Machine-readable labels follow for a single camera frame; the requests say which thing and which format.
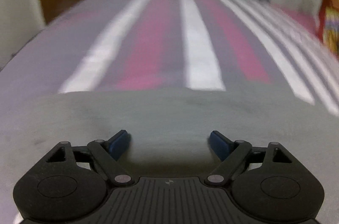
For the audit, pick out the striped purple pink bed sheet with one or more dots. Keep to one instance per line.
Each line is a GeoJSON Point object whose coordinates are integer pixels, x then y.
{"type": "Point", "coordinates": [205, 45]}

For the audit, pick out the grey sweatpants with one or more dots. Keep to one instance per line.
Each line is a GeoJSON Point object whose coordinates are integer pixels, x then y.
{"type": "Point", "coordinates": [169, 130]}

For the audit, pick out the colourful patterned pillow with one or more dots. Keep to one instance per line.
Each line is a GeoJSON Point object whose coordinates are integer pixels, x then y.
{"type": "Point", "coordinates": [327, 30]}

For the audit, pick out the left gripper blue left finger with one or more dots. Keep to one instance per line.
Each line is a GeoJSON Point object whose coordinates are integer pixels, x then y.
{"type": "Point", "coordinates": [105, 154]}

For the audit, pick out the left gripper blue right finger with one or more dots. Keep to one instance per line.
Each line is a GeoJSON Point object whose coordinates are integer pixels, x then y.
{"type": "Point", "coordinates": [232, 154]}

